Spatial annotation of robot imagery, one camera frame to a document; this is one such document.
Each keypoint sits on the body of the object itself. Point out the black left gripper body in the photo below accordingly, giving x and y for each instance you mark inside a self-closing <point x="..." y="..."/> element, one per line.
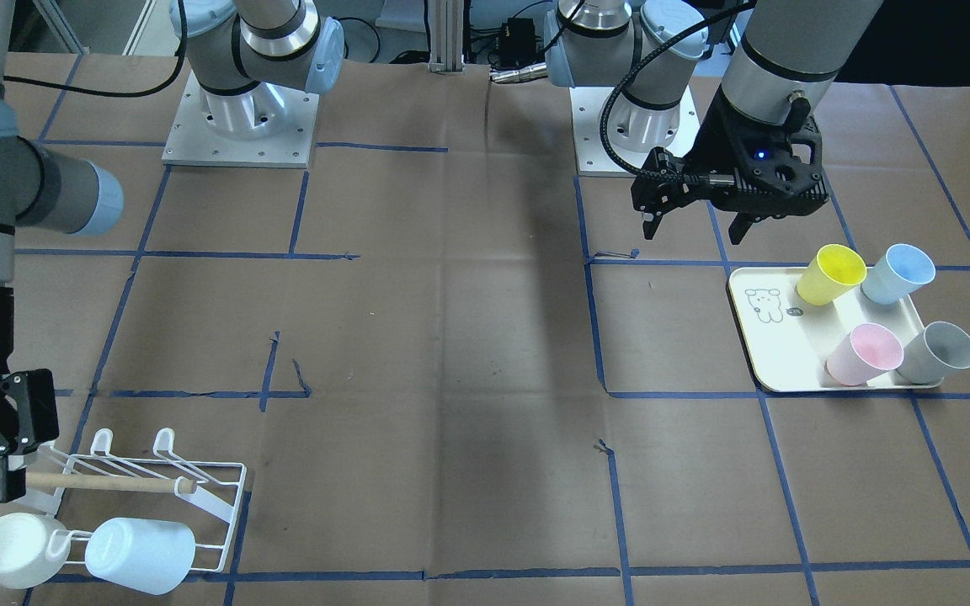
<point x="722" y="137"/>

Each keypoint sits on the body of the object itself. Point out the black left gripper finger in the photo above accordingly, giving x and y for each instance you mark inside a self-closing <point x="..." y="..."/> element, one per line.
<point x="742" y="223"/>
<point x="665" y="186"/>

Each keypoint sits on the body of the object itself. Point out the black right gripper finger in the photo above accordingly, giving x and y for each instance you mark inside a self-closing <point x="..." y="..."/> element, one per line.
<point x="28" y="418"/>

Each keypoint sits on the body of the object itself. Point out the pale green plastic cup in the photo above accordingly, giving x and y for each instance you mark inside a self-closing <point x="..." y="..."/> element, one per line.
<point x="33" y="548"/>

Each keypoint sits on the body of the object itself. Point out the light blue plastic cup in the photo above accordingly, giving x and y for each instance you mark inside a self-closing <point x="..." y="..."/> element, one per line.
<point x="150" y="556"/>

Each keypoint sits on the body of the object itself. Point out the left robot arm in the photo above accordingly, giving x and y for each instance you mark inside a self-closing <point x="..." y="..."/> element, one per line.
<point x="647" y="53"/>

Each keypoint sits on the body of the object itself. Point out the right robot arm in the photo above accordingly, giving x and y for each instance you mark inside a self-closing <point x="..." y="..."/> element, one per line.
<point x="251" y="74"/>

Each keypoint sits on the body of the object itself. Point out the yellow plastic cup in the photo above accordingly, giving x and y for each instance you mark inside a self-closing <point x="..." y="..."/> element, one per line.
<point x="835" y="270"/>

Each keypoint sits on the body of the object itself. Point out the pink plastic cup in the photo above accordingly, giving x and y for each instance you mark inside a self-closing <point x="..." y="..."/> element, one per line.
<point x="868" y="351"/>

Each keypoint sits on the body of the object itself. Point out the grey plastic cup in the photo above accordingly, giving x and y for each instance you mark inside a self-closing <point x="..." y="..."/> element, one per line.
<point x="941" y="349"/>

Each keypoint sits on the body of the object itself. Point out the cream plastic tray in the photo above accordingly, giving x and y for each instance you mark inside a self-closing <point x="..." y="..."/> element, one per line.
<point x="788" y="340"/>

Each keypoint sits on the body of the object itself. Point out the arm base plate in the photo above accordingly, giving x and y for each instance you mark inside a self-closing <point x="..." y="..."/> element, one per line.
<point x="633" y="131"/>
<point x="271" y="126"/>

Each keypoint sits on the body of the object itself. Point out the white wire cup rack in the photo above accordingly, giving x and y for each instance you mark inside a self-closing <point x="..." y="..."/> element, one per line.
<point x="170" y="476"/>

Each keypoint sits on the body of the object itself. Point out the aluminium frame post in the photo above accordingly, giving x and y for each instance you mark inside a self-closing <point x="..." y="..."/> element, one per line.
<point x="445" y="24"/>

